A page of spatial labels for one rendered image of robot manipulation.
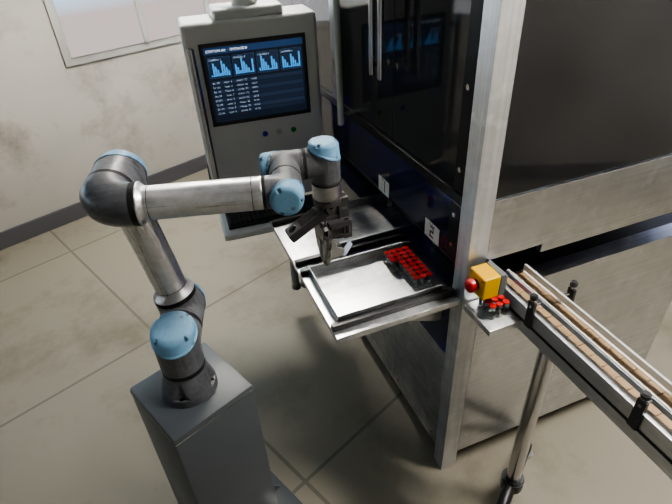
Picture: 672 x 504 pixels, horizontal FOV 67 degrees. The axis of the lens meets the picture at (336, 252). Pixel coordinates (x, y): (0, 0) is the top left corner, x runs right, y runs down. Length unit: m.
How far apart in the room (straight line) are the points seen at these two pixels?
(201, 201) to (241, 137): 1.06
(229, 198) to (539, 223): 0.90
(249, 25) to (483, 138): 1.07
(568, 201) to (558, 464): 1.16
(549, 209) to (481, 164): 0.32
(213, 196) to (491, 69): 0.67
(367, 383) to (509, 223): 1.26
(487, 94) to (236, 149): 1.19
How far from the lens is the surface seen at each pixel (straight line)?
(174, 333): 1.35
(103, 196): 1.15
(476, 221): 1.41
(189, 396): 1.45
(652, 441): 1.36
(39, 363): 3.07
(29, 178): 4.09
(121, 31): 4.10
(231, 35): 2.03
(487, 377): 1.91
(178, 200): 1.11
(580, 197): 1.63
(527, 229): 1.55
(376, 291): 1.58
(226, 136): 2.13
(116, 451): 2.50
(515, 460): 1.99
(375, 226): 1.89
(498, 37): 1.23
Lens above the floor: 1.89
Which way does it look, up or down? 35 degrees down
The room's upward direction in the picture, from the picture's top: 3 degrees counter-clockwise
